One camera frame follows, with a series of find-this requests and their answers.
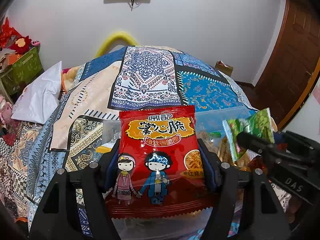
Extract green pea snack packet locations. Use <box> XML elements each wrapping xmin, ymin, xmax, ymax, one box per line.
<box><xmin>222</xmin><ymin>108</ymin><xmax>275</xmax><ymax>161</ymax></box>

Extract clear bag fried snacks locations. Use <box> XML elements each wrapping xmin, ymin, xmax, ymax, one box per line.
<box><xmin>196</xmin><ymin>131</ymin><xmax>255</xmax><ymax>171</ymax></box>

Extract yellow foam tube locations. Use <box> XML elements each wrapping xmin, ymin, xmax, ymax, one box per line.
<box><xmin>94</xmin><ymin>31</ymin><xmax>138</xmax><ymax>58</ymax></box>

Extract small cardboard box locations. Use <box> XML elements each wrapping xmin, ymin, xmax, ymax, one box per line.
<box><xmin>215</xmin><ymin>61</ymin><xmax>233</xmax><ymax>77</ymax></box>

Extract red chip bag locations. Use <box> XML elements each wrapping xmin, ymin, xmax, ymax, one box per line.
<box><xmin>105</xmin><ymin>104</ymin><xmax>213</xmax><ymax>220</ymax></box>

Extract brown wooden door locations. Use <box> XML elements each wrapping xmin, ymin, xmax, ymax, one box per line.
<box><xmin>255</xmin><ymin>0</ymin><xmax>319</xmax><ymax>128</ymax></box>

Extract red decorations pile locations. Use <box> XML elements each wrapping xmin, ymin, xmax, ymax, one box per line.
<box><xmin>1</xmin><ymin>17</ymin><xmax>40</xmax><ymax>68</ymax></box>

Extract green storage box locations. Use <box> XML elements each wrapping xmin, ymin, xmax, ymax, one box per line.
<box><xmin>1</xmin><ymin>47</ymin><xmax>43</xmax><ymax>95</ymax></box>

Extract white plastic bag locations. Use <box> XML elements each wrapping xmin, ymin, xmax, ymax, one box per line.
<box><xmin>11</xmin><ymin>61</ymin><xmax>62</xmax><ymax>125</ymax></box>

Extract clear plastic storage bin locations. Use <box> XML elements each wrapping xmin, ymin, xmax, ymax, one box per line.
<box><xmin>97</xmin><ymin>106</ymin><xmax>278</xmax><ymax>240</ymax></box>

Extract pink pig figurine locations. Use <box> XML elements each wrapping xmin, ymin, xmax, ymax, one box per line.
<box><xmin>0</xmin><ymin>95</ymin><xmax>12</xmax><ymax>129</ymax></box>

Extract patchwork patterned bedspread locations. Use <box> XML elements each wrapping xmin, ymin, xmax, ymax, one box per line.
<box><xmin>0</xmin><ymin>45</ymin><xmax>293</xmax><ymax>240</ymax></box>

